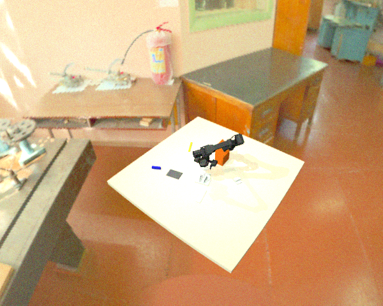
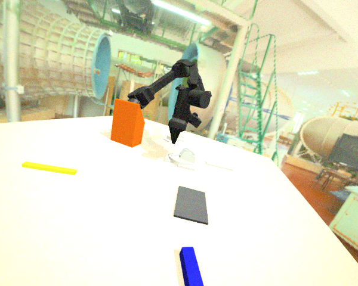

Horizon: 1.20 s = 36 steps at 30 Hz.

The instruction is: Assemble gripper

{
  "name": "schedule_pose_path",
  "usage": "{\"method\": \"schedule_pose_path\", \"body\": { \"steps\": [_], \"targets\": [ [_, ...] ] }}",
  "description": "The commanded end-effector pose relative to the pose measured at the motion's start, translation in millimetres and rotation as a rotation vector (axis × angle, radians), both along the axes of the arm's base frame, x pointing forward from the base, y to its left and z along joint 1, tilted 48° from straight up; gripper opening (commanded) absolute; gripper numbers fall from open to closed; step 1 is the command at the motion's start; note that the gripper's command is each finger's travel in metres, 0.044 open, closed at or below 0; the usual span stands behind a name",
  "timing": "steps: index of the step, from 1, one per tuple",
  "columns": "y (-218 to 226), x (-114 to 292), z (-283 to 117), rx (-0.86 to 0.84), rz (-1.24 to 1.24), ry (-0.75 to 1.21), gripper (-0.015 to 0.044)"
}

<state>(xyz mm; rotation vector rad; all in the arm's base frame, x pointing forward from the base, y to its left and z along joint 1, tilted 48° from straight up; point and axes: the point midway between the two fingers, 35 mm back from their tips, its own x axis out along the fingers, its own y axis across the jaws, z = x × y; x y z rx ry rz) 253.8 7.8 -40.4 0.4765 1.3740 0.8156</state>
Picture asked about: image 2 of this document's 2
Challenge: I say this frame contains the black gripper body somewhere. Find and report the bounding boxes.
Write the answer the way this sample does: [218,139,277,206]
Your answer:
[168,102,190,130]

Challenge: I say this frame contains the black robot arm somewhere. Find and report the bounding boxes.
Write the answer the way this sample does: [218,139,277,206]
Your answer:
[128,59,212,128]

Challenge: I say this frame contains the yellow flat bar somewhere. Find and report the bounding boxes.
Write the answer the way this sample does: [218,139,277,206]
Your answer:
[21,161,77,175]

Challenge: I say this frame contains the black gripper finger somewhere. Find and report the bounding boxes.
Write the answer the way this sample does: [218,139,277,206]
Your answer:
[169,126,185,144]

